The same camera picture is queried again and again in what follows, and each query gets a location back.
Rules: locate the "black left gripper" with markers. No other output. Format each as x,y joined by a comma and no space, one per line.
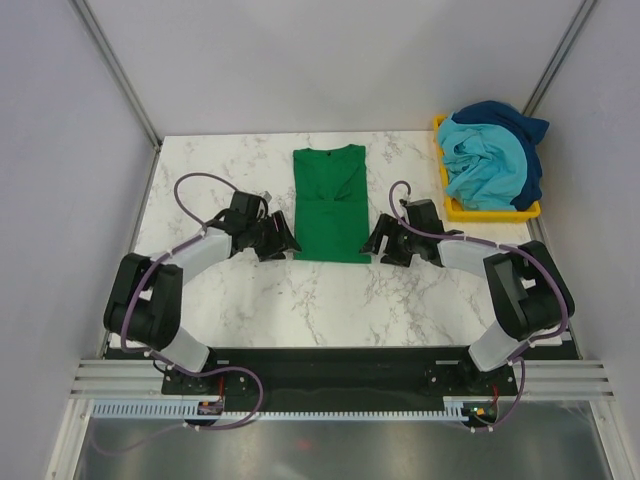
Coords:
283,234

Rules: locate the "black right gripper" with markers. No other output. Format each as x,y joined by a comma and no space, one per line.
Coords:
388,227

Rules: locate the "green t shirt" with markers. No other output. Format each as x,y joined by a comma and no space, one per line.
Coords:
331,206

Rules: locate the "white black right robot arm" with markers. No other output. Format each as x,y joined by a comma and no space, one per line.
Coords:
529,297

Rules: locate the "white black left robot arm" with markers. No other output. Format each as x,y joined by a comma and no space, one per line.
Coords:
144,308

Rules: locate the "yellow plastic tray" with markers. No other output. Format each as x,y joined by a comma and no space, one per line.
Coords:
454,210

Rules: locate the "light blue t shirt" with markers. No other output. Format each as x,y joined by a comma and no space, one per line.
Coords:
485,163

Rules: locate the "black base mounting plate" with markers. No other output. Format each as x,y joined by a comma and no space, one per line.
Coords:
356,378

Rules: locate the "dark blue t shirt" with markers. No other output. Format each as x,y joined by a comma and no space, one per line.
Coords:
528,130

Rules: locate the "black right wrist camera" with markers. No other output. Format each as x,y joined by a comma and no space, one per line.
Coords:
422,215

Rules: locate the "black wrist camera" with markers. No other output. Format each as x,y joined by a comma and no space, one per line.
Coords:
422,215
253,206

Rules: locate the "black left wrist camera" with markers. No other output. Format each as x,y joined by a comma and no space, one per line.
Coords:
253,206

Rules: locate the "grey slotted cable duct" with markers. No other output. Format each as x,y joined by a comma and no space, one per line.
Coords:
201,411

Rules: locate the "aluminium extrusion rail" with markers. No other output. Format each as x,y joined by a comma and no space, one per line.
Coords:
545,380

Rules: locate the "left aluminium corner post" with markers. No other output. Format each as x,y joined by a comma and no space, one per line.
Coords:
108,56

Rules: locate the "aluminium corner post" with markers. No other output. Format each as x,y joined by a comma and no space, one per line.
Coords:
108,56
560,54

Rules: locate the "right aluminium corner post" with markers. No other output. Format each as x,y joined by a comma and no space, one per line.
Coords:
560,54

